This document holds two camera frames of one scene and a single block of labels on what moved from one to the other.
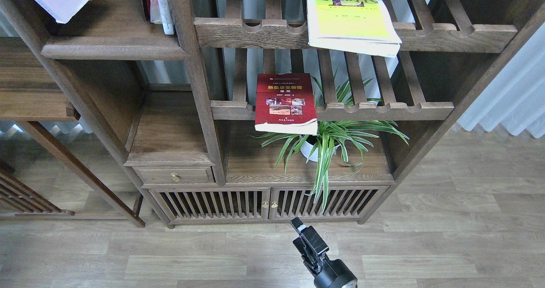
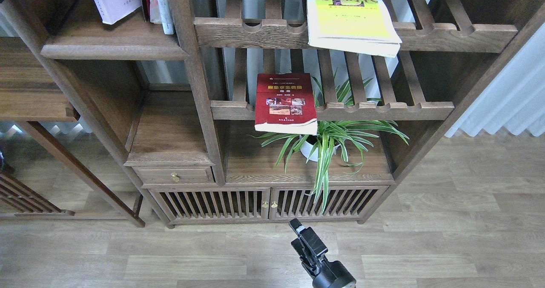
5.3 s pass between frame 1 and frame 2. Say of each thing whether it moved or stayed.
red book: stayed
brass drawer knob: stayed
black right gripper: stayed
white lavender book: moved
